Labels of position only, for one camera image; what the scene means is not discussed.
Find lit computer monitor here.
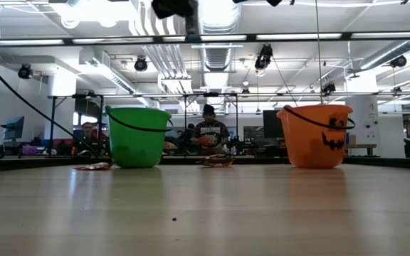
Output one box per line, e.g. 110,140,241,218
3,115,26,141

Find green plastic bucket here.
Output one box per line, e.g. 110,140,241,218
104,105,174,169

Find white rectangular air duct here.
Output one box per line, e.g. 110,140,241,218
79,49,158,108

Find red Skittles packet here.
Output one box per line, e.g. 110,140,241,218
73,162,114,171

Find long black slack cable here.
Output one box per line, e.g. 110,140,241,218
0,53,98,159

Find silver ventilation duct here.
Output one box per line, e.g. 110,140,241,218
193,0,244,112
359,38,410,71

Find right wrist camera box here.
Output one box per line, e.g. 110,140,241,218
151,0,196,20

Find wooden bench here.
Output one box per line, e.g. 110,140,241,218
345,142,378,157

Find person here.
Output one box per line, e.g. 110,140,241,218
192,104,231,154
78,122,102,154
175,123,196,154

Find thin hanging cable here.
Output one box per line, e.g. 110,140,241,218
314,0,325,105

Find twisted brown PayDay bar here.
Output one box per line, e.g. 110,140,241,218
196,154,236,169

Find orange jack-o'-lantern bucket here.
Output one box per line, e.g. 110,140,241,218
276,104,357,169

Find white ceiling pipes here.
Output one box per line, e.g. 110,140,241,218
129,0,194,94

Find dark computer monitor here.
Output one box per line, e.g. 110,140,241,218
262,110,285,139

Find black overhead light bar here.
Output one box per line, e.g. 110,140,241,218
0,31,410,46

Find black background rig frame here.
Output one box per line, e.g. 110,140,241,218
47,91,410,158

